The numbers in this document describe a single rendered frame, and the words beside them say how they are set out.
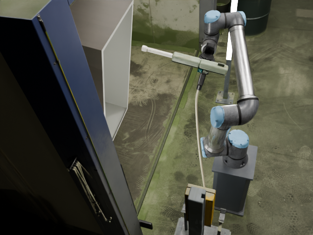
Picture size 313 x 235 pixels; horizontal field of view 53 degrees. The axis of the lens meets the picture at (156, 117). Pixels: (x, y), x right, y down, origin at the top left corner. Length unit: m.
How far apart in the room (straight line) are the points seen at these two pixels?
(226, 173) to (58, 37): 1.73
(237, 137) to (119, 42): 1.19
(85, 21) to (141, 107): 1.81
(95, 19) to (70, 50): 1.05
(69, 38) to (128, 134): 2.46
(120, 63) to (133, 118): 1.02
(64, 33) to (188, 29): 3.32
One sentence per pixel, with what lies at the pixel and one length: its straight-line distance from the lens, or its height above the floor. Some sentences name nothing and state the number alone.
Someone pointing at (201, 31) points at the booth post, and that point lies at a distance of 4.27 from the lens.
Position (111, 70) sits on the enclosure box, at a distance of 2.85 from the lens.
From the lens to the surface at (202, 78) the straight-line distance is 1.81.
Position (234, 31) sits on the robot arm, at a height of 1.66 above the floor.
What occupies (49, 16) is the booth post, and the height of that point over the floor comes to 2.25.
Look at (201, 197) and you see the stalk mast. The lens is 1.24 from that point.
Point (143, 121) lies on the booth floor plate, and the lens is 3.55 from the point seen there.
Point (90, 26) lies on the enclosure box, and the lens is 2.08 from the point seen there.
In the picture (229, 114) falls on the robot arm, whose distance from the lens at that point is 1.71.
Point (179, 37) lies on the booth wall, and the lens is 4.41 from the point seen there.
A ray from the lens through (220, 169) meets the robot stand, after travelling 2.45.
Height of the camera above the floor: 2.71
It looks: 48 degrees down
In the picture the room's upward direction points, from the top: 8 degrees counter-clockwise
